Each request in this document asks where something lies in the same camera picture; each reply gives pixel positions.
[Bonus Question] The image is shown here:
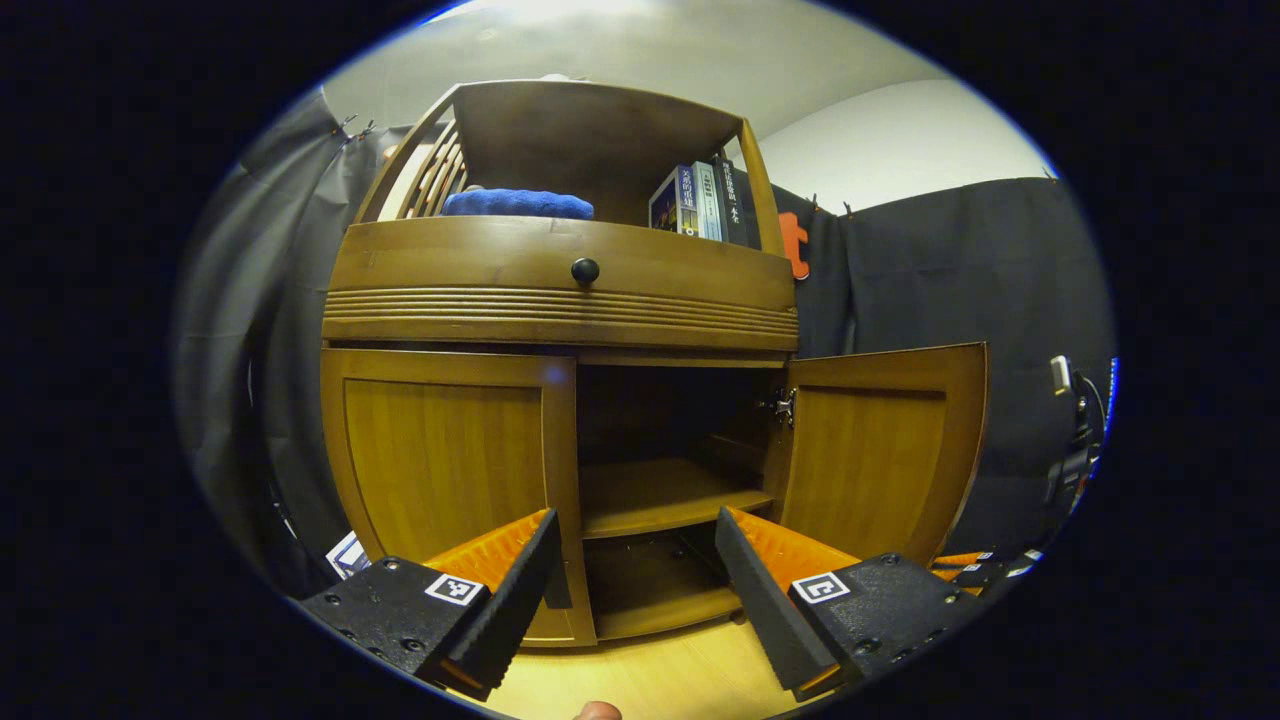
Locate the grey white book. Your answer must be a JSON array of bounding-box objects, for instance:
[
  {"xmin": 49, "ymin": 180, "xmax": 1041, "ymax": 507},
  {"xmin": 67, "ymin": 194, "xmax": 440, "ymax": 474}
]
[{"xmin": 690, "ymin": 161, "xmax": 724, "ymax": 242}]

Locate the wooden double-door shoe cabinet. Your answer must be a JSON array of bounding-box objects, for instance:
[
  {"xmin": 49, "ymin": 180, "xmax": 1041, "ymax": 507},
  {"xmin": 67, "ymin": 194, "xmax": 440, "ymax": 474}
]
[{"xmin": 320, "ymin": 80, "xmax": 989, "ymax": 646}]

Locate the wooden shoe cabinet door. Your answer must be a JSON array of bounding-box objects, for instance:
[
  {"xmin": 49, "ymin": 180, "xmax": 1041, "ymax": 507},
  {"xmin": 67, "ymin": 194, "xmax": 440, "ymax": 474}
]
[
  {"xmin": 762, "ymin": 342, "xmax": 989, "ymax": 571},
  {"xmin": 320, "ymin": 347, "xmax": 598, "ymax": 648}
]

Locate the wooden drawer front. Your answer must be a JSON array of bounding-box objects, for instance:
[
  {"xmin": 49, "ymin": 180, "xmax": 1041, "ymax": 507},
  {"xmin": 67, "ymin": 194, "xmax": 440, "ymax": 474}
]
[{"xmin": 322, "ymin": 215, "xmax": 799, "ymax": 353}]

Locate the wooden inner shelf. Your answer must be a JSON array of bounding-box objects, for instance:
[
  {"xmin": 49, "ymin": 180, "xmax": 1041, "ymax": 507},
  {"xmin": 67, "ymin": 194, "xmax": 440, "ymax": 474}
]
[{"xmin": 580, "ymin": 458, "xmax": 776, "ymax": 539}]

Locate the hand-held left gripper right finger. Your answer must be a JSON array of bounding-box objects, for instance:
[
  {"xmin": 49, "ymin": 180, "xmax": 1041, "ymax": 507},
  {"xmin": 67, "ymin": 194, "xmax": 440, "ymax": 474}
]
[{"xmin": 714, "ymin": 506, "xmax": 986, "ymax": 701}]

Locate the black book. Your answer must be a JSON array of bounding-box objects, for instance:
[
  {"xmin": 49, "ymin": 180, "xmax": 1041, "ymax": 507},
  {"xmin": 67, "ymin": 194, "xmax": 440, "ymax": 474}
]
[{"xmin": 712, "ymin": 155, "xmax": 749, "ymax": 248}]

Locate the small printed card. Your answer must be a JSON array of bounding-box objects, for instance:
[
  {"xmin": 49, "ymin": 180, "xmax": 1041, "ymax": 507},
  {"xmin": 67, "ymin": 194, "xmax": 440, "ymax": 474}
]
[{"xmin": 326, "ymin": 532, "xmax": 373, "ymax": 581}]

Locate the folded blue towel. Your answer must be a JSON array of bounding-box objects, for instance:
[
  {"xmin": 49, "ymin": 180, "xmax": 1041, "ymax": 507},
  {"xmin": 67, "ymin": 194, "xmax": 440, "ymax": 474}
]
[{"xmin": 441, "ymin": 187, "xmax": 595, "ymax": 221}]

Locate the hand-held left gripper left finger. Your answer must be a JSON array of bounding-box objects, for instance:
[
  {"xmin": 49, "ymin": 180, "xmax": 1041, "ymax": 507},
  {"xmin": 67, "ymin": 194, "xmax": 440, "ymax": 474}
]
[{"xmin": 300, "ymin": 508, "xmax": 563, "ymax": 701}]

